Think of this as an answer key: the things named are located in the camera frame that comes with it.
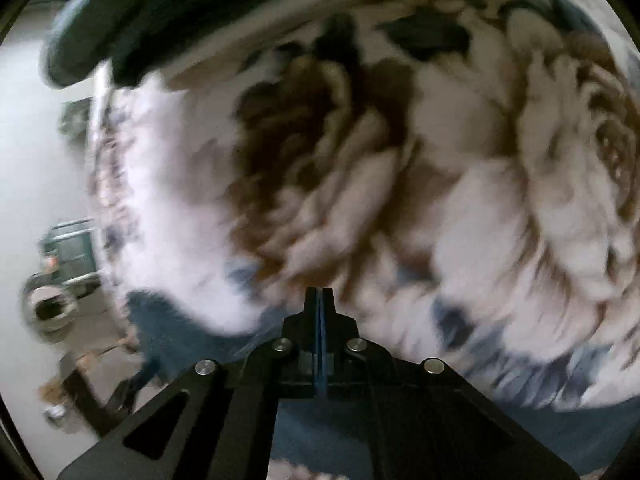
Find dark metal crate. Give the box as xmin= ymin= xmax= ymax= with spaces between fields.
xmin=39 ymin=219 xmax=103 ymax=293

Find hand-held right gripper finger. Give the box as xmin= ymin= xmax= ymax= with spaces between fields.
xmin=57 ymin=286 xmax=321 ymax=480
xmin=317 ymin=287 xmax=581 ymax=480

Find floral printed blanket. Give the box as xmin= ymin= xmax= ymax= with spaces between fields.
xmin=87 ymin=0 xmax=640 ymax=480

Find black metal frame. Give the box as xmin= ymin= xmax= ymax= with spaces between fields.
xmin=60 ymin=355 xmax=161 ymax=438

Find dark green pants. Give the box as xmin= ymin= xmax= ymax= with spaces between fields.
xmin=42 ymin=0 xmax=456 ymax=88

